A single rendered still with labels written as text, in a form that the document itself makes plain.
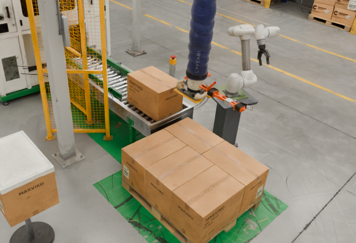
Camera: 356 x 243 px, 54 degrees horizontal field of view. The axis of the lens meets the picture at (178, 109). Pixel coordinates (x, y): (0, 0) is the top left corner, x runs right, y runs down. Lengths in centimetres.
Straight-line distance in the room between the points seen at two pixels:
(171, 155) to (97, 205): 96
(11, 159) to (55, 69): 120
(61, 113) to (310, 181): 305
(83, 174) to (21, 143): 129
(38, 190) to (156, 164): 119
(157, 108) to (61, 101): 106
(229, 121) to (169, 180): 145
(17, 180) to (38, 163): 21
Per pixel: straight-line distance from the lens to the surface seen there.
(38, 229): 384
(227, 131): 462
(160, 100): 402
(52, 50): 379
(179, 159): 366
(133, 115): 421
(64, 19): 370
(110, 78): 511
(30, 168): 295
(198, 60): 349
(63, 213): 395
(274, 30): 389
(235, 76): 429
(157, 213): 375
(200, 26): 335
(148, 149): 377
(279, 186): 444
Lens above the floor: 291
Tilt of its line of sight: 32 degrees down
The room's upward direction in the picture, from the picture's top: 5 degrees clockwise
